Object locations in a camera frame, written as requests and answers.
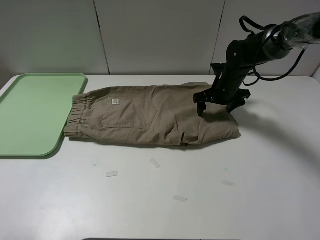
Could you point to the clear tape strip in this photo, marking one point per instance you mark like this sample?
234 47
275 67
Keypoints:
112 174
155 163
180 198
228 183

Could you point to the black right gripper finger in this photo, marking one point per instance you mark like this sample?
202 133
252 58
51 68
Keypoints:
201 107
236 104

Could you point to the green plastic tray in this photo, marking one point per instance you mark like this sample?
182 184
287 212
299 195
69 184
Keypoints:
34 110

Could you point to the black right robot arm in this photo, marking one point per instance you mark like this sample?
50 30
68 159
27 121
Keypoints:
264 44

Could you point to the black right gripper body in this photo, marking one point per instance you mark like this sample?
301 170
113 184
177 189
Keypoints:
225 89

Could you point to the khaki shorts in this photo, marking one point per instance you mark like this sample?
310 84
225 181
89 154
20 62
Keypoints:
163 115

